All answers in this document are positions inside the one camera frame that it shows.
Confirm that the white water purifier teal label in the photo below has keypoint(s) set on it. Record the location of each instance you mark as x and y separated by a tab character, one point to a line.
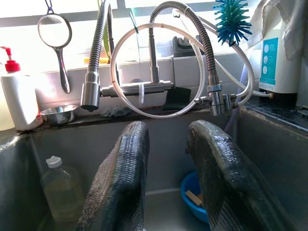
284	72

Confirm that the grey scrub sponge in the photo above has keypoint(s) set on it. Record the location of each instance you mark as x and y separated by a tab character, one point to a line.
115	112

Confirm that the white cloth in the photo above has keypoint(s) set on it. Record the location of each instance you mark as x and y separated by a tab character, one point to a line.
296	29

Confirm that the black plastic gadget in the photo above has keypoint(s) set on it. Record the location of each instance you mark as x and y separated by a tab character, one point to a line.
183	45

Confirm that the white plastic tube loop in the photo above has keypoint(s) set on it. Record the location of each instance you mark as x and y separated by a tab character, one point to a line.
111	67

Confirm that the metal mesh strainer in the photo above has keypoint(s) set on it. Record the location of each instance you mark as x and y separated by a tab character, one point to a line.
55	31

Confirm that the translucent white bottle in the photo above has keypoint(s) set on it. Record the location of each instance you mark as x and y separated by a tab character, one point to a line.
6	115

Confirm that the small steel bowl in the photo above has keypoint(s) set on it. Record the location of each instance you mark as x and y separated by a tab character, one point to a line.
59	116

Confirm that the stainless steel sink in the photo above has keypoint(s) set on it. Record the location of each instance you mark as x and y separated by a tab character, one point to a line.
168	149

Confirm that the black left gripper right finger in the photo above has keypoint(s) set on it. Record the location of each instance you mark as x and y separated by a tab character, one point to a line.
228	187

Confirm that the clear plastic bottle white cap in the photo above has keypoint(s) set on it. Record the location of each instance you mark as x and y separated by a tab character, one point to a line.
62	190

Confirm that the dark green scouring pad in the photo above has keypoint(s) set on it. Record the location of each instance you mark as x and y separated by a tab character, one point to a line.
176	98

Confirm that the thin white plastic tube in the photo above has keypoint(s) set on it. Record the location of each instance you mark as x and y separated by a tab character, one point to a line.
250	72

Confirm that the white bottle red pump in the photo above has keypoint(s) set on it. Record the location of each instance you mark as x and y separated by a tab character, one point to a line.
19	101

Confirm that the chrome faucet body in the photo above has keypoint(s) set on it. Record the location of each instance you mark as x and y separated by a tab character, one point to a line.
154	72

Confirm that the brown food pieces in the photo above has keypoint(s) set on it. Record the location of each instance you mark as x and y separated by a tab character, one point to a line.
193	197

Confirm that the teal bottle brush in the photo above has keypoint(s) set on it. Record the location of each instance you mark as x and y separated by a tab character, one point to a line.
232	21

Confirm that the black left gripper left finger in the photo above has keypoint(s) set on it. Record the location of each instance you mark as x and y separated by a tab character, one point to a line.
118	187

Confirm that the blue plastic bowl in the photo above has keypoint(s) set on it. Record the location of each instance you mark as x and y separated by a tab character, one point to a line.
190	207

